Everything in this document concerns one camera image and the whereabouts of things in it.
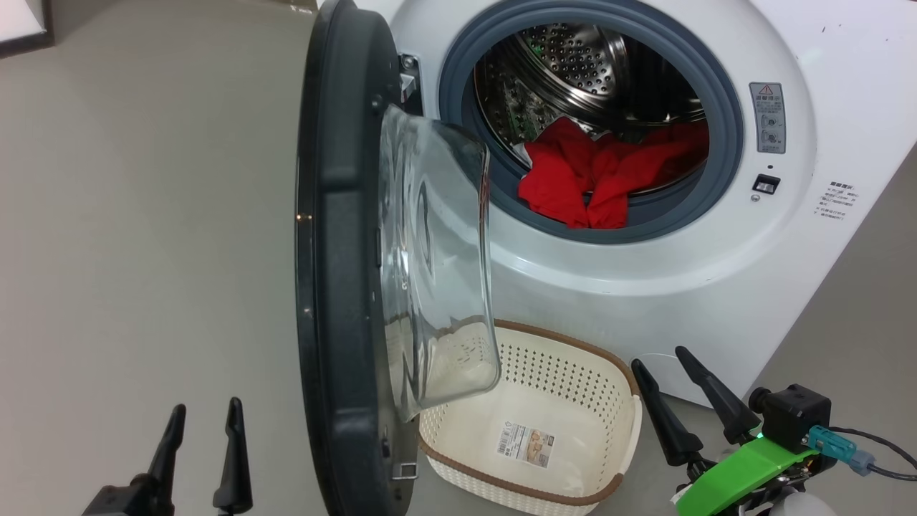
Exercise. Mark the dark framed white panel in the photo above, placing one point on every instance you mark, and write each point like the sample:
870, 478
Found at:
21, 25

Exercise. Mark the stainless steel washing machine drum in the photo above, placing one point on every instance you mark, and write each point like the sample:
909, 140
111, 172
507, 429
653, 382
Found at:
573, 64

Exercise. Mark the white front-load washing machine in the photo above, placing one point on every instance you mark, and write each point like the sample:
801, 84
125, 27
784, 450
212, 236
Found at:
716, 272

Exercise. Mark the cream perforated laundry basket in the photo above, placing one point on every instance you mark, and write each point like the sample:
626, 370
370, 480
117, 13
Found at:
573, 387

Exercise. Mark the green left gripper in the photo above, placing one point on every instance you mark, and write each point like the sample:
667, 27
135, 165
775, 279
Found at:
132, 502

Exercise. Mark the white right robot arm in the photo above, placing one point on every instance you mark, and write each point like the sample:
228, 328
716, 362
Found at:
806, 507

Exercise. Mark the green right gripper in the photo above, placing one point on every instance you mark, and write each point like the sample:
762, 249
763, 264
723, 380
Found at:
738, 476

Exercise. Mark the black round glass washer door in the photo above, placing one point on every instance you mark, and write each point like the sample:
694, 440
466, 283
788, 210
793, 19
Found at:
344, 287

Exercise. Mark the grey warning label sticker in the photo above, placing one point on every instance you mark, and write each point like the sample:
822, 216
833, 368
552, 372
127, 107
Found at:
767, 118

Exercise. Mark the printed product label sticker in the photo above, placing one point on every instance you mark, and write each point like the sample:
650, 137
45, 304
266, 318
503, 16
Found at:
524, 444

